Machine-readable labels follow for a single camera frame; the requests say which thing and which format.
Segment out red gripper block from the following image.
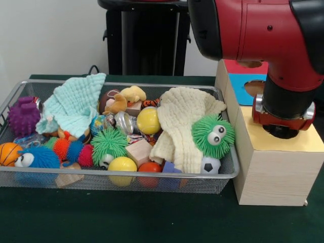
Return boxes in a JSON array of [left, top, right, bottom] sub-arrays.
[[252, 108, 316, 131]]

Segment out green puffer toy big eyes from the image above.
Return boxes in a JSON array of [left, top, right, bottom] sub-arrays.
[[191, 113, 235, 159]]

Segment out wooden box with three holes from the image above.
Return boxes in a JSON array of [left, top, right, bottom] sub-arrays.
[[214, 59, 324, 206]]

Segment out shallow clear mesh bin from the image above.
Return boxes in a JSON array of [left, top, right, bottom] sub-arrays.
[[0, 78, 240, 195]]

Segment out dark green table cloth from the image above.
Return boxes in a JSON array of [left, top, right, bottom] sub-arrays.
[[313, 101, 324, 142], [0, 74, 324, 243]]

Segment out small soccer ball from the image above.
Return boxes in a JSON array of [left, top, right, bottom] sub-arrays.
[[200, 156, 222, 175]]

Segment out cream muslin cloth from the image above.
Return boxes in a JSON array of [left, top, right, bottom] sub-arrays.
[[149, 87, 227, 175]]

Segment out yellow tennis ball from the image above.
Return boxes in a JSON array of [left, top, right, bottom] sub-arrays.
[[137, 106, 162, 135]]

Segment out smooth yellow ball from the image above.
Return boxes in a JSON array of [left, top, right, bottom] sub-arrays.
[[108, 156, 138, 187]]

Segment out green spiky puffer ball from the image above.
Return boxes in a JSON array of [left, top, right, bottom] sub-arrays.
[[90, 128, 129, 168]]

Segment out mint muslin cloth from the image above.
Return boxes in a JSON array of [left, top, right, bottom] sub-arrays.
[[35, 72, 107, 137]]

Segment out blue puffer toy with eyes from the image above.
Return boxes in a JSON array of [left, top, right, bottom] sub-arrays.
[[14, 146, 61, 169]]

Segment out purple knobbly ball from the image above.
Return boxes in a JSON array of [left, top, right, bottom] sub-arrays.
[[7, 96, 42, 139]]

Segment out small orange basketball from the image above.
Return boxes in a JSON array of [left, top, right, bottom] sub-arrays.
[[0, 142, 23, 167]]

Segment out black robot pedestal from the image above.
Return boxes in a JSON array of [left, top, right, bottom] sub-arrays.
[[97, 0, 193, 76]]

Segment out black cable loop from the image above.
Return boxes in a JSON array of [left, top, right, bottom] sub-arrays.
[[87, 64, 108, 76]]

